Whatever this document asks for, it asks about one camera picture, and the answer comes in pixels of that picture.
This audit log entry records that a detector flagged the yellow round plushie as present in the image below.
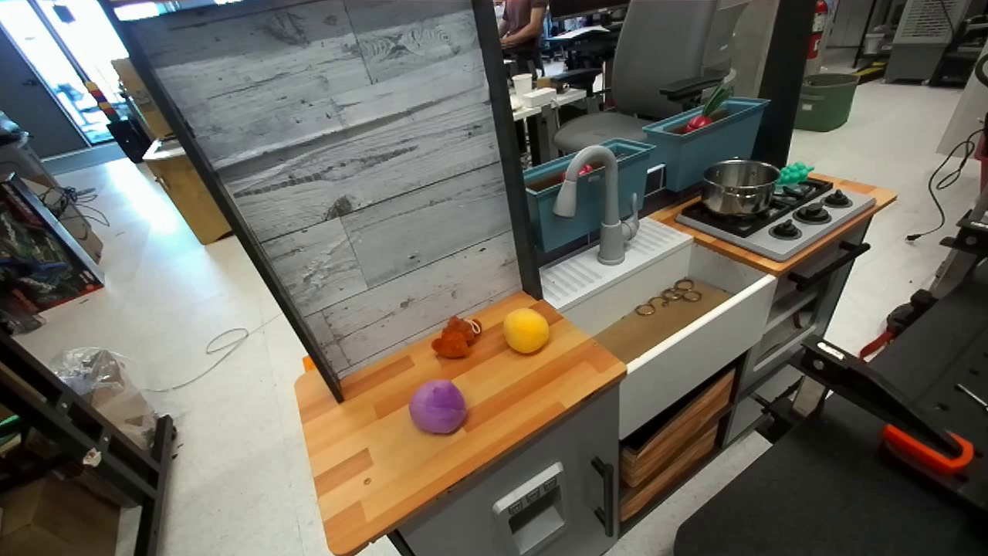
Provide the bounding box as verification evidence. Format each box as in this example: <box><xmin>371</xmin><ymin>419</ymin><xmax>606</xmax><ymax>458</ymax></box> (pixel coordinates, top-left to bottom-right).
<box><xmin>503</xmin><ymin>309</ymin><xmax>554</xmax><ymax>355</ymax></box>

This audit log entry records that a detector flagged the metal ring puzzle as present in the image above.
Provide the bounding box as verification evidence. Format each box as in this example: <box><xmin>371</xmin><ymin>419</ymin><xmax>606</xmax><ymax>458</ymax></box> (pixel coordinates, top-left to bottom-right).
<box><xmin>635</xmin><ymin>278</ymin><xmax>704</xmax><ymax>319</ymax></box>

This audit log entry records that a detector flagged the orange crumpled plushie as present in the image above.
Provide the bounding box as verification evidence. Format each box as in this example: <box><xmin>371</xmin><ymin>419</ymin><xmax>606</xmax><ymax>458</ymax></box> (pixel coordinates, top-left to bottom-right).
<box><xmin>432</xmin><ymin>319</ymin><xmax>482</xmax><ymax>360</ymax></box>

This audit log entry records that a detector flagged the green toy on stove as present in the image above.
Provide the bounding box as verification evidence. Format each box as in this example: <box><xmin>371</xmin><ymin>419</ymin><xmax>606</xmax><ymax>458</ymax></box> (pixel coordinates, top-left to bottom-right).
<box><xmin>778</xmin><ymin>162</ymin><xmax>816</xmax><ymax>190</ymax></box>

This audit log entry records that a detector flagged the teal planter box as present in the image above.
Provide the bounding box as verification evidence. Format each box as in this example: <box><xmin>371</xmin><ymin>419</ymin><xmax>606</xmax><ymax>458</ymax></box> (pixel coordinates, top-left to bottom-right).
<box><xmin>644</xmin><ymin>99</ymin><xmax>769</xmax><ymax>193</ymax></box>
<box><xmin>522</xmin><ymin>138</ymin><xmax>653</xmax><ymax>264</ymax></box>

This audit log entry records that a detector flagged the grey toy stovetop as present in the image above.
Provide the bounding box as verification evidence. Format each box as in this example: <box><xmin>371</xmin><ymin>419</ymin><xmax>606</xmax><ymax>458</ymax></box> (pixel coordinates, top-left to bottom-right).
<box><xmin>680</xmin><ymin>181</ymin><xmax>873</xmax><ymax>264</ymax></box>

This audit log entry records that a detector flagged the teal planter box left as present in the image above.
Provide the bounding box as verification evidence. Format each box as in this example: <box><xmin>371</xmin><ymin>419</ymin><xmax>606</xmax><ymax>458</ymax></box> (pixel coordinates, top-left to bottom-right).
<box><xmin>522</xmin><ymin>138</ymin><xmax>653</xmax><ymax>264</ymax></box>

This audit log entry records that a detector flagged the grey office chair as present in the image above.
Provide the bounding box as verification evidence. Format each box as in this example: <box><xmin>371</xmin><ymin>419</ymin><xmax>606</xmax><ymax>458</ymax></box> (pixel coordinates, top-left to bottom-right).
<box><xmin>557</xmin><ymin>0</ymin><xmax>748</xmax><ymax>153</ymax></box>

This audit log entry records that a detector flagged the white toy sink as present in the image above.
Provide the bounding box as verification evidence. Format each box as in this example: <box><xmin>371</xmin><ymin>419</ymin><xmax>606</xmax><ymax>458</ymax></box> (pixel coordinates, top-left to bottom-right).
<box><xmin>542</xmin><ymin>219</ymin><xmax>774</xmax><ymax>435</ymax></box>

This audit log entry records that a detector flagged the grey toy faucet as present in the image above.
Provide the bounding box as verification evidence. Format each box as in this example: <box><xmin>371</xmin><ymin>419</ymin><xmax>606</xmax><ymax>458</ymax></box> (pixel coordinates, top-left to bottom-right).
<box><xmin>554</xmin><ymin>145</ymin><xmax>635</xmax><ymax>265</ymax></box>

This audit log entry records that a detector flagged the teal planter box right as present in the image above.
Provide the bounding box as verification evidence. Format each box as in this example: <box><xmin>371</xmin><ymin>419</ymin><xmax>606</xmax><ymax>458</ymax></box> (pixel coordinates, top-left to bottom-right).
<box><xmin>644</xmin><ymin>99</ymin><xmax>769</xmax><ymax>193</ymax></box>

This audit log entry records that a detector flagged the grey wood backdrop panel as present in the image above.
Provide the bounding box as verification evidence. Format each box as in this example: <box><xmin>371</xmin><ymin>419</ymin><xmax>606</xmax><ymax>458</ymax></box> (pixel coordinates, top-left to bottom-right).
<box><xmin>99</xmin><ymin>0</ymin><xmax>542</xmax><ymax>389</ymax></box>

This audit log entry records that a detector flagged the purple round plushie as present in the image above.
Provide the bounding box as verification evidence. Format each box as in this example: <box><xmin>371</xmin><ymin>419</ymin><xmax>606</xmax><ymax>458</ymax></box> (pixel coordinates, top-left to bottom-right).
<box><xmin>410</xmin><ymin>380</ymin><xmax>470</xmax><ymax>435</ymax></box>

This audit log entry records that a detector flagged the stainless steel pot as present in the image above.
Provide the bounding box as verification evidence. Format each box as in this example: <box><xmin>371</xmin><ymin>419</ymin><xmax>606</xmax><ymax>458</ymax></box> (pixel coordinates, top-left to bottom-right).
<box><xmin>701</xmin><ymin>157</ymin><xmax>781</xmax><ymax>218</ymax></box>

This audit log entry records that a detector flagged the green trash bin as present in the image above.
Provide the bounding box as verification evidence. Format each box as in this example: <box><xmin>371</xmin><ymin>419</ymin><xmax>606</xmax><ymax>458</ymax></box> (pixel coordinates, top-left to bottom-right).
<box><xmin>796</xmin><ymin>76</ymin><xmax>860</xmax><ymax>134</ymax></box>

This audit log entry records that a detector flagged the toy kitchen cabinet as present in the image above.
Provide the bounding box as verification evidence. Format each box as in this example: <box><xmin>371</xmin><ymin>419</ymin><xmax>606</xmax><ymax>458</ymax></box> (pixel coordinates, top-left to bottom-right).
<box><xmin>298</xmin><ymin>181</ymin><xmax>894</xmax><ymax>556</ymax></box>

